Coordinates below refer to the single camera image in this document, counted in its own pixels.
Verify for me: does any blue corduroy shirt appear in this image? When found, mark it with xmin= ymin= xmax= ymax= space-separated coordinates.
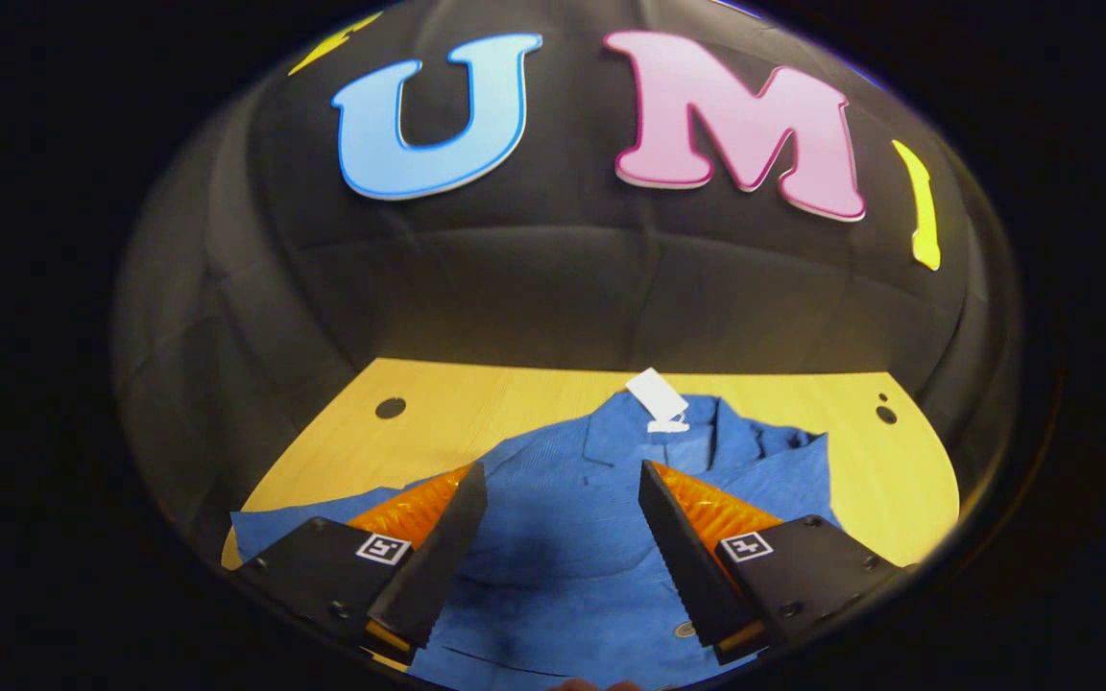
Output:
xmin=229 ymin=368 xmax=844 ymax=691

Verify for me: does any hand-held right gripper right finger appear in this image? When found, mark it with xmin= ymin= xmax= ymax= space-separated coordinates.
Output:
xmin=637 ymin=458 xmax=904 ymax=666

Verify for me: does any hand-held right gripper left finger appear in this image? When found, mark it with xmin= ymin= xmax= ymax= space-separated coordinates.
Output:
xmin=229 ymin=462 xmax=490 ymax=665

